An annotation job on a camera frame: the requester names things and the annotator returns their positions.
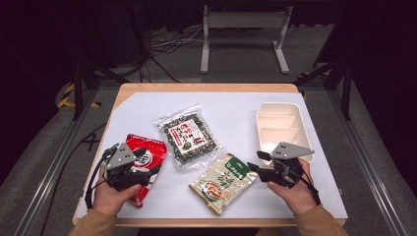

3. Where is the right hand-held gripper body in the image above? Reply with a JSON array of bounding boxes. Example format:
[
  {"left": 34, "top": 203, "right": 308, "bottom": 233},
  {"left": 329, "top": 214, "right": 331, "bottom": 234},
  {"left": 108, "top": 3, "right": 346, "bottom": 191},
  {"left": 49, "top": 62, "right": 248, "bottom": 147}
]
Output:
[{"left": 258, "top": 141, "right": 315, "bottom": 189}]

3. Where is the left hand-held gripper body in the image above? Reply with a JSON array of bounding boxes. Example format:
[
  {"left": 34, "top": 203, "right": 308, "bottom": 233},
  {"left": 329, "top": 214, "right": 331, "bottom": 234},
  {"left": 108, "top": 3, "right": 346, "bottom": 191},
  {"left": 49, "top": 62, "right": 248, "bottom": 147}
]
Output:
[{"left": 97, "top": 142, "right": 153, "bottom": 192}]

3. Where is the red snack packet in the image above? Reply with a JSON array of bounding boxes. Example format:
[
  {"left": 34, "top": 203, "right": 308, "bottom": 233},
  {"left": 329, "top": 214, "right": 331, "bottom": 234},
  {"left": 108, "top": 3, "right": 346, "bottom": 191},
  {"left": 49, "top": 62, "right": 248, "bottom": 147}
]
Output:
[{"left": 125, "top": 133, "right": 168, "bottom": 209}]

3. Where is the white compartment tray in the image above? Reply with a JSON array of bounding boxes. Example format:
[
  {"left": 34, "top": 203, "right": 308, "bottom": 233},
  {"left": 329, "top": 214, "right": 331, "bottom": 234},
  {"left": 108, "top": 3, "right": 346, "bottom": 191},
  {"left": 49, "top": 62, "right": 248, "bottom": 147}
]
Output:
[{"left": 255, "top": 101, "right": 316, "bottom": 165}]

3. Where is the green and beige snack packet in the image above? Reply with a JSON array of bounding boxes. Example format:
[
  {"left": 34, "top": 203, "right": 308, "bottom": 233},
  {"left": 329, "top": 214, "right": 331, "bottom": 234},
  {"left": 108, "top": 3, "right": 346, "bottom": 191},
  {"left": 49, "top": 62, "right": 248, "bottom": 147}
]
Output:
[{"left": 188, "top": 152, "right": 259, "bottom": 217}]

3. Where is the person's left hand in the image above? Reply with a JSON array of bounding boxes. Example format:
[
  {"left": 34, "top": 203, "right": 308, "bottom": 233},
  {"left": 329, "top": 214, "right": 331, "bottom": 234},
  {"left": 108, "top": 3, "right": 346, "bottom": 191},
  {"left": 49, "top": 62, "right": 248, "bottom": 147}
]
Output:
[{"left": 92, "top": 164, "right": 143, "bottom": 217}]

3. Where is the person's right hand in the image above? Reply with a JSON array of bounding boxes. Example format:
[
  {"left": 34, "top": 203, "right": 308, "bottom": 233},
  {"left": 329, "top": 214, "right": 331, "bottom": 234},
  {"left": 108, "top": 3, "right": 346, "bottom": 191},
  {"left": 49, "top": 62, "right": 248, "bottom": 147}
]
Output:
[{"left": 267, "top": 157, "right": 323, "bottom": 215}]

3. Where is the clear packet of dark mix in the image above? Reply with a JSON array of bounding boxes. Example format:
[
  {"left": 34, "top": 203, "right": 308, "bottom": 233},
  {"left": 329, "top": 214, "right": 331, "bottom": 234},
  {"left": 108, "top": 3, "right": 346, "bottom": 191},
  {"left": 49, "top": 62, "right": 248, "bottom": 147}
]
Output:
[{"left": 152, "top": 103, "right": 225, "bottom": 172}]

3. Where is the white paper sheet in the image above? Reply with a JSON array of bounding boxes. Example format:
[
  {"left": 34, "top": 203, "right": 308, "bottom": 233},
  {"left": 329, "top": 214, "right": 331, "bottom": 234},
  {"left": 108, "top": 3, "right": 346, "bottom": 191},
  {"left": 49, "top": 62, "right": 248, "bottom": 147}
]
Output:
[{"left": 75, "top": 91, "right": 349, "bottom": 220}]

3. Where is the yellow and black hazard tape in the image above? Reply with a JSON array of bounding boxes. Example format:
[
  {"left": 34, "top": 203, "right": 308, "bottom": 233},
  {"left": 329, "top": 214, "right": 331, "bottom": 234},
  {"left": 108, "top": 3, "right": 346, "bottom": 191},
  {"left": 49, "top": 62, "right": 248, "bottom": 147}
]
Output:
[{"left": 57, "top": 83, "right": 101, "bottom": 109}]

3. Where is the black metal stand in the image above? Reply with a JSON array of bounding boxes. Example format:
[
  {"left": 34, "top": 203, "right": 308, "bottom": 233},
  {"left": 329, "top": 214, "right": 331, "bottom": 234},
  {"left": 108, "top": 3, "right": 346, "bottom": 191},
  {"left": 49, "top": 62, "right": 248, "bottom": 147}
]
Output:
[
  {"left": 294, "top": 58, "right": 354, "bottom": 121},
  {"left": 69, "top": 48, "right": 130, "bottom": 121}
]

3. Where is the wooden table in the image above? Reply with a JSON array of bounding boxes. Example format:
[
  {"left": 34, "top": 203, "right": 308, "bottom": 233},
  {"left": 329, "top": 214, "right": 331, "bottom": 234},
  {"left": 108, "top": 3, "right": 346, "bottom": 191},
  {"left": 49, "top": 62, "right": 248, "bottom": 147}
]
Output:
[{"left": 72, "top": 82, "right": 347, "bottom": 228}]

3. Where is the grey metal stand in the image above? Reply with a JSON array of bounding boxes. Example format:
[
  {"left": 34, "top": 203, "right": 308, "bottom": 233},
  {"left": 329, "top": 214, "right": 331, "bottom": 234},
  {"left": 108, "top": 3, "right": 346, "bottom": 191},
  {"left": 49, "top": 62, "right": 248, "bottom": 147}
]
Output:
[{"left": 200, "top": 4, "right": 294, "bottom": 75}]

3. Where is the left hand-held gripper cable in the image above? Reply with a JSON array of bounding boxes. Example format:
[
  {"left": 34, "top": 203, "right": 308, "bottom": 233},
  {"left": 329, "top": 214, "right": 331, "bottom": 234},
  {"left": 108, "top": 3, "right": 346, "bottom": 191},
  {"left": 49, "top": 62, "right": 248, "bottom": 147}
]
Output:
[{"left": 84, "top": 146, "right": 116, "bottom": 210}]

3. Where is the hand-held gripper cable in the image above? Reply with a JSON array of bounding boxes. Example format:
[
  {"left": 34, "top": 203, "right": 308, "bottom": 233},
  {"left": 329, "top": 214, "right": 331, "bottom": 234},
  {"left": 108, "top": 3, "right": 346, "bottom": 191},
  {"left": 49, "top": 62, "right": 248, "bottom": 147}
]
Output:
[
  {"left": 84, "top": 146, "right": 116, "bottom": 210},
  {"left": 300, "top": 168, "right": 323, "bottom": 207}
]

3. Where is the right hand-held gripper cable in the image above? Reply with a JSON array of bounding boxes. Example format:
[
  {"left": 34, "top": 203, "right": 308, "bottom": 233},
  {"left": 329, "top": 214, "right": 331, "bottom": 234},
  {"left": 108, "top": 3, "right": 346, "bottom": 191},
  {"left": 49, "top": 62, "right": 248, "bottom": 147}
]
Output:
[{"left": 300, "top": 168, "right": 323, "bottom": 207}]

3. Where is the black floor cable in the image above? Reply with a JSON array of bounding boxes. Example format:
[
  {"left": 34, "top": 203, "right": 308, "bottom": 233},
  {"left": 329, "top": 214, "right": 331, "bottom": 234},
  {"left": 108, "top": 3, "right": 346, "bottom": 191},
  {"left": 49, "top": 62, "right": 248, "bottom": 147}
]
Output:
[{"left": 38, "top": 122, "right": 108, "bottom": 236}]

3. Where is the aluminium floor rail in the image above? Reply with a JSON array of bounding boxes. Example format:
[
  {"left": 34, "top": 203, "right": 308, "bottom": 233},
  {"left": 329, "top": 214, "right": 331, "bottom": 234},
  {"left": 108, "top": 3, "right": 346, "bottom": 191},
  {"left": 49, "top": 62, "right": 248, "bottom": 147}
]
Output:
[
  {"left": 327, "top": 88, "right": 411, "bottom": 236},
  {"left": 12, "top": 88, "right": 100, "bottom": 236}
]

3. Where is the bundle of floor cables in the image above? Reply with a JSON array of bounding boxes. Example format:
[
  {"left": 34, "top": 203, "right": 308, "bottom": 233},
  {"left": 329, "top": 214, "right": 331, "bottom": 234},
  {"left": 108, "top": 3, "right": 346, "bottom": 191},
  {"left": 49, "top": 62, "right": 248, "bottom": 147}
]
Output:
[{"left": 139, "top": 27, "right": 205, "bottom": 84}]

